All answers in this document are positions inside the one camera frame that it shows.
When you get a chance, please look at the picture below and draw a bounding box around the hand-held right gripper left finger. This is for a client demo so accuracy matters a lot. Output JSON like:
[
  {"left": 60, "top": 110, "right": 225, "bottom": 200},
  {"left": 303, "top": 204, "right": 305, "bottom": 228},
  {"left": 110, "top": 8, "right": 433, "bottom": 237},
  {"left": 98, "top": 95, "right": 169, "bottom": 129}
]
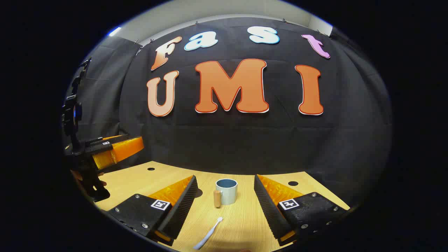
[{"left": 105, "top": 175, "right": 198, "bottom": 246}]

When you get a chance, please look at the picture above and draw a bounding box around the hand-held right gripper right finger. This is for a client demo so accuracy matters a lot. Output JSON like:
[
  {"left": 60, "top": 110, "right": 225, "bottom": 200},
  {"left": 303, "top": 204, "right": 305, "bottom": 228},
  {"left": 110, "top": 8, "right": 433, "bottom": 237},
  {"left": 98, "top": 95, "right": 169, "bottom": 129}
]
[{"left": 253, "top": 174, "right": 350, "bottom": 246}]

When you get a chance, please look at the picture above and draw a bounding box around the white toothbrush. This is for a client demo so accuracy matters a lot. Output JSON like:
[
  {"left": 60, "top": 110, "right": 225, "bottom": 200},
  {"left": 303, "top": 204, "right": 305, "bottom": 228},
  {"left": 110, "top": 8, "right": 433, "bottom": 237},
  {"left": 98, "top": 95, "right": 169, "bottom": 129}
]
[{"left": 193, "top": 217, "right": 223, "bottom": 250}]

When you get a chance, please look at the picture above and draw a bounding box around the pale green cup wooden handle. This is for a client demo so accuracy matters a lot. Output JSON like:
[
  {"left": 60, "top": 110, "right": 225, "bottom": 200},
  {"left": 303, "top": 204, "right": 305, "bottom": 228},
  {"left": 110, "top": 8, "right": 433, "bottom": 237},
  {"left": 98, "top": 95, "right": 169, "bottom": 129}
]
[{"left": 213, "top": 178, "right": 238, "bottom": 208}]

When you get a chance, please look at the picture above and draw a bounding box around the wooden desktop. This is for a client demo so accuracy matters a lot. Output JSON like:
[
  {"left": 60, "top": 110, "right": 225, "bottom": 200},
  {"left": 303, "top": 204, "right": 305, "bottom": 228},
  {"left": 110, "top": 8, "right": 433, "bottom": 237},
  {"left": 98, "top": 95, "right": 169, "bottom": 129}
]
[{"left": 72, "top": 161, "right": 350, "bottom": 252}]

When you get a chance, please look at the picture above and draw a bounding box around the black backdrop cloth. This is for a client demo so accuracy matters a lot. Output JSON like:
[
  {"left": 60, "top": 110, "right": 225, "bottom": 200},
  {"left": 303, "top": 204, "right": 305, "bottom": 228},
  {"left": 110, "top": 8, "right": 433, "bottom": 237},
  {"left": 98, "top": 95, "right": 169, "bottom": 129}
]
[{"left": 63, "top": 17, "right": 392, "bottom": 207}]

